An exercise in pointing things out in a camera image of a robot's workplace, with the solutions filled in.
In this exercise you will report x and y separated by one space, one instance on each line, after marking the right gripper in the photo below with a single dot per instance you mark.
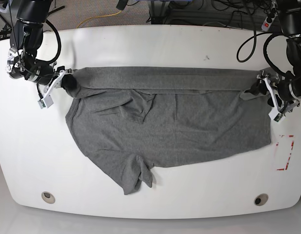
46 74

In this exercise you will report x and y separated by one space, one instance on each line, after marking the left table cable grommet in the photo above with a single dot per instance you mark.
48 197

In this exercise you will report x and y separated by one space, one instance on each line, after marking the table cable grommet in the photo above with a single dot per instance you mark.
261 199
48 197

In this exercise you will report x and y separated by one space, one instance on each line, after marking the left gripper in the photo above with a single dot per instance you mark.
285 93

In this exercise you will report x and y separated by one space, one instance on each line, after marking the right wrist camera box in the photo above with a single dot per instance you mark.
45 102

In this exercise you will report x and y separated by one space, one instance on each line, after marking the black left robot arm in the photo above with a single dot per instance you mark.
289 15

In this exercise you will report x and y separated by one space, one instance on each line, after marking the white power strip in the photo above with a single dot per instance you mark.
271 15

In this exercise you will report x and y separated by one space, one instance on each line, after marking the black metal frame base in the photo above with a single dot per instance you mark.
185 12

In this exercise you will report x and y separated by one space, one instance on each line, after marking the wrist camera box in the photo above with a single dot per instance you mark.
276 116
45 102

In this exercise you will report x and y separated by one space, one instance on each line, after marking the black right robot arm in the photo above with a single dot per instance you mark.
25 40

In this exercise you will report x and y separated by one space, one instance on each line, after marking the grey T-shirt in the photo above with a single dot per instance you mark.
127 132

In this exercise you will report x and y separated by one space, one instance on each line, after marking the red tape rectangle marking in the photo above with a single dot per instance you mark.
283 152

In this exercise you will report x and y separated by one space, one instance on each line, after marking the black tripod on floor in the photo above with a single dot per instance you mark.
6 29

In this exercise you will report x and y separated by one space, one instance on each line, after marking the right table cable grommet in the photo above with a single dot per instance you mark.
261 199

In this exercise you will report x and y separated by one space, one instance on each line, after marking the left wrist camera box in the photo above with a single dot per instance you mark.
276 116

